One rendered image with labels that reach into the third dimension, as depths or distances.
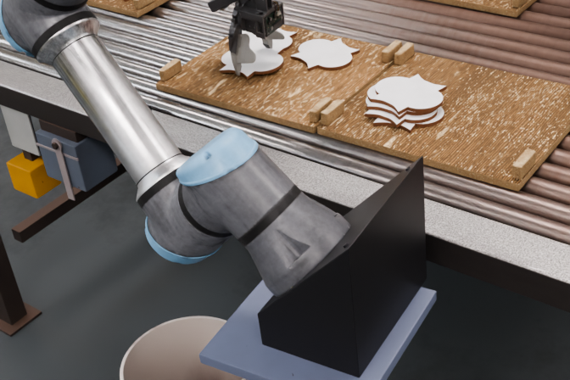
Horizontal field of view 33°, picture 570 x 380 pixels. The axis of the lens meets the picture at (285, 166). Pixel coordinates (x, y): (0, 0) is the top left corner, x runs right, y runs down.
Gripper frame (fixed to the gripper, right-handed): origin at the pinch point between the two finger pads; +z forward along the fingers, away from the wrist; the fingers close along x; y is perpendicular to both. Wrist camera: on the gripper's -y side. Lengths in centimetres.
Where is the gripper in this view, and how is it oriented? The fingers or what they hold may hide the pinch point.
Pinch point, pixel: (251, 59)
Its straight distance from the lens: 205.3
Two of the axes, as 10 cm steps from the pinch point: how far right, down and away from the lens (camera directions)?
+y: 8.1, 3.0, -5.1
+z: 0.9, 7.9, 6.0
